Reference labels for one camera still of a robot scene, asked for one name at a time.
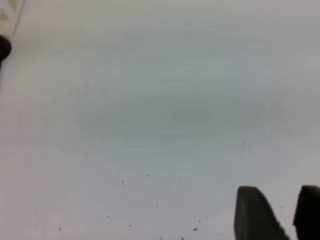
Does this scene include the black scoop tool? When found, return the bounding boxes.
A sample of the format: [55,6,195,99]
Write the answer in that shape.
[0,35,12,63]

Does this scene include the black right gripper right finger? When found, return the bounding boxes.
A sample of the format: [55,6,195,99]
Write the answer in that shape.
[293,185,320,240]

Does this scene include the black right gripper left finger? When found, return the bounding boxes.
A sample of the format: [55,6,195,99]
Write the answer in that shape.
[233,186,289,240]

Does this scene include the white test tube rack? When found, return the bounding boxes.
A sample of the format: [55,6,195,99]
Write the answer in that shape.
[0,0,26,37]

